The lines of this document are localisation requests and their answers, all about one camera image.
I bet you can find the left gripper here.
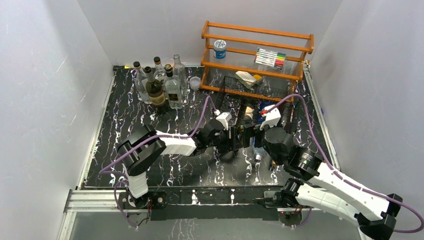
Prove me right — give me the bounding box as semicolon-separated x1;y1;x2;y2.
206;126;242;152

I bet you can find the blue glass bottle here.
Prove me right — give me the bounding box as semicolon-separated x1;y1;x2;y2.
251;101;273;163

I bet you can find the square clear whisky bottle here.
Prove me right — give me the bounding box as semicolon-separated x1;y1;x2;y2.
164;64;183;110

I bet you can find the tall clear glass bottle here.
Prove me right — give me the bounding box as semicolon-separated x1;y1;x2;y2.
173;54;188;102

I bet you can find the green wine bottle silver capsule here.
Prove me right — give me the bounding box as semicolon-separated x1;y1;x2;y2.
143;66;168;115

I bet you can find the round clear liquor bottle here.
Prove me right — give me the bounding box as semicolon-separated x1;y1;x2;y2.
153;56;167;84

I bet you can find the small clear bottle dark cap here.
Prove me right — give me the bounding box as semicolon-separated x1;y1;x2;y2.
133;61;152;105

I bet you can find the dark green wine bottle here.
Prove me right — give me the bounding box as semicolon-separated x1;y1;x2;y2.
239;103;255;126

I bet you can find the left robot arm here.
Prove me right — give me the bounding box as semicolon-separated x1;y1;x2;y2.
117;119;243;208

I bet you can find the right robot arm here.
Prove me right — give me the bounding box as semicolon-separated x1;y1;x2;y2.
240;125;403;240

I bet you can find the small clear plastic cup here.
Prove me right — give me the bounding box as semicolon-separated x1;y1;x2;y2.
189;76;201;91

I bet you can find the cream cardboard box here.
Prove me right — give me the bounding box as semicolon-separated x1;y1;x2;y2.
235;71;257;89

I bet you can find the orange wooden shelf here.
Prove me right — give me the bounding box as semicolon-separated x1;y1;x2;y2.
200;20;315;94

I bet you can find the pack of coloured markers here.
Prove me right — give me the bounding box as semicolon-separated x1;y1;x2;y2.
254;48;287;69

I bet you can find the blue lidded jar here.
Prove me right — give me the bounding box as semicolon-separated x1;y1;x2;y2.
213;39;227;59

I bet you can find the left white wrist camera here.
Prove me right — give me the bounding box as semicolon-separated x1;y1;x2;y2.
213;109;232;130

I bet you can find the black wire wine rack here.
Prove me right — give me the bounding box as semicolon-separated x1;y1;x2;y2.
214;76;294;142

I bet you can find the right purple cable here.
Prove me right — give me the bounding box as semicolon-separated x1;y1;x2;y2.
261;93;424;234

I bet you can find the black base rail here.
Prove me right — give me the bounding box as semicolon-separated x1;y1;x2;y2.
66;185;342;222

